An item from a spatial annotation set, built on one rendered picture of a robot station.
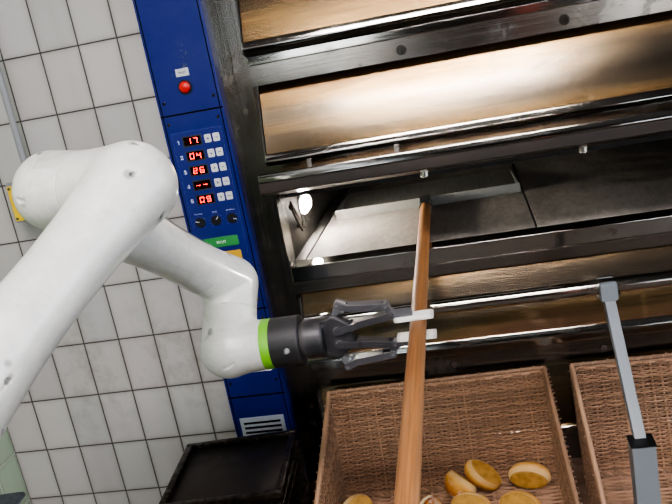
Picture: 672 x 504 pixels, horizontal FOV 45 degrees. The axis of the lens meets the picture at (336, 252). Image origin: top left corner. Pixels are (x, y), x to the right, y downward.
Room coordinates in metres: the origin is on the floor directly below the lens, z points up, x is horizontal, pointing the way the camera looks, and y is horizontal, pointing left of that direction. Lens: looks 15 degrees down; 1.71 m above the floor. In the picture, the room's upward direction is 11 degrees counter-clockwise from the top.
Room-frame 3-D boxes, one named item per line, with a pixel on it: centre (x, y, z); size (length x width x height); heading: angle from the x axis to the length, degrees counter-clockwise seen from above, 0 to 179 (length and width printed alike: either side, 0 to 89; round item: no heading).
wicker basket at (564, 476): (1.62, -0.14, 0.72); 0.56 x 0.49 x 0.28; 80
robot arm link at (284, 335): (1.38, 0.11, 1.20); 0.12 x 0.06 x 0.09; 170
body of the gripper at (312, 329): (1.37, 0.04, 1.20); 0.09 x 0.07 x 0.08; 80
